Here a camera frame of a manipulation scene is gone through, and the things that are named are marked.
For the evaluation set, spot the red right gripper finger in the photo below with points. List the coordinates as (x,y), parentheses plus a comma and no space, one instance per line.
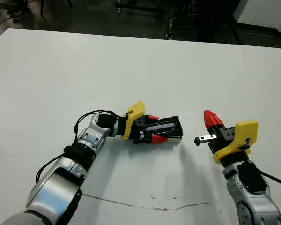
(219,123)
(209,118)

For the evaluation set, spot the black office chair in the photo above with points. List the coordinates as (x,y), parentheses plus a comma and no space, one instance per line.
(43,9)

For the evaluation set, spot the glossy black box lid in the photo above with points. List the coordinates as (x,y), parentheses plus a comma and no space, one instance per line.
(166,127)

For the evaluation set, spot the seated person in black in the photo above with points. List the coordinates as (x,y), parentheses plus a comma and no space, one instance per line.
(22,15)

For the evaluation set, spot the slotted metal post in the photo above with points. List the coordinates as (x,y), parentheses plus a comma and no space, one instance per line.
(171,28)

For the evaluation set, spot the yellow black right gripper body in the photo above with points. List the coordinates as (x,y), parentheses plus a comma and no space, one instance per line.
(246,136)

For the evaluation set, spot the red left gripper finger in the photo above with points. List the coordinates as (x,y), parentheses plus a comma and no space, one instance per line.
(152,117)
(158,139)

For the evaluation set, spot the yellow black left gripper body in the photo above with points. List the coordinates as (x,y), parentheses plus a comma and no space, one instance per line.
(134,112)

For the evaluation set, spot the black metal cart frame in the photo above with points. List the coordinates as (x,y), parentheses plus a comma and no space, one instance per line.
(140,7)

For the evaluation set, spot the white cabinet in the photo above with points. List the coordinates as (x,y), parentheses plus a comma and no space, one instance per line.
(264,11)

